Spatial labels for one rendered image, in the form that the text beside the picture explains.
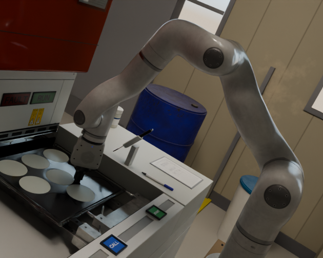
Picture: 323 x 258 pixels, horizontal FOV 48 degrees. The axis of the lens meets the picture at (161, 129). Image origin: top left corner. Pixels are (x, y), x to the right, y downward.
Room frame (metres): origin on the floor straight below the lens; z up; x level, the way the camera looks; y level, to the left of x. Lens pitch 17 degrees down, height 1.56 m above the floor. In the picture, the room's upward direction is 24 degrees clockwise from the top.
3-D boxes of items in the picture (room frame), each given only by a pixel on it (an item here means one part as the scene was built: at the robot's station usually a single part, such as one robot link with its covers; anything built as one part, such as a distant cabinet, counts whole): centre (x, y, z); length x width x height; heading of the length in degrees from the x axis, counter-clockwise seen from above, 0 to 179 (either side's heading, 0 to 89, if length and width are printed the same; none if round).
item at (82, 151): (1.15, 0.20, 1.03); 0.10 x 0.07 x 0.11; 112
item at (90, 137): (1.15, 0.20, 1.09); 0.09 x 0.08 x 0.03; 112
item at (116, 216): (1.06, 0.01, 0.87); 0.36 x 0.08 x 0.03; 160
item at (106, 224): (0.98, 0.04, 0.89); 0.08 x 0.03 x 0.03; 70
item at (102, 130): (1.15, 0.20, 1.17); 0.09 x 0.08 x 0.13; 157
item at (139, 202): (1.21, -0.04, 0.89); 0.08 x 0.03 x 0.03; 70
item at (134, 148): (1.32, 0.08, 1.03); 0.06 x 0.04 x 0.13; 70
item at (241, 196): (2.83, -1.00, 0.28); 0.46 x 0.46 x 0.56
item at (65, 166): (1.13, 0.27, 0.90); 0.34 x 0.34 x 0.01; 70
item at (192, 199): (1.46, 0.05, 0.89); 0.62 x 0.35 x 0.14; 70
